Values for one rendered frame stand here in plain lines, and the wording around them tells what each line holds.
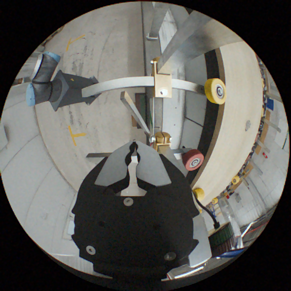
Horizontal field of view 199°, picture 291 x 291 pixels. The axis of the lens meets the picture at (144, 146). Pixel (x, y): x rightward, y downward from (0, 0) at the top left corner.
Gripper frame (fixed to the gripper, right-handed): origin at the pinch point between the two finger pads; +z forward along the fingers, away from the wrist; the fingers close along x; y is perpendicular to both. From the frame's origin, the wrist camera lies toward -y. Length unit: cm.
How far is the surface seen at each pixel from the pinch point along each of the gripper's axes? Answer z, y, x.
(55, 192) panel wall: 30, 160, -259
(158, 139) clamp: 11.4, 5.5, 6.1
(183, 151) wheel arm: 12.5, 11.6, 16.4
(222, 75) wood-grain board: 9.1, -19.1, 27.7
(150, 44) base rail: 27.7, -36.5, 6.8
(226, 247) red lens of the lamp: -18.5, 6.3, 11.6
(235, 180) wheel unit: 3, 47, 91
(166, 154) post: 6.3, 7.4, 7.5
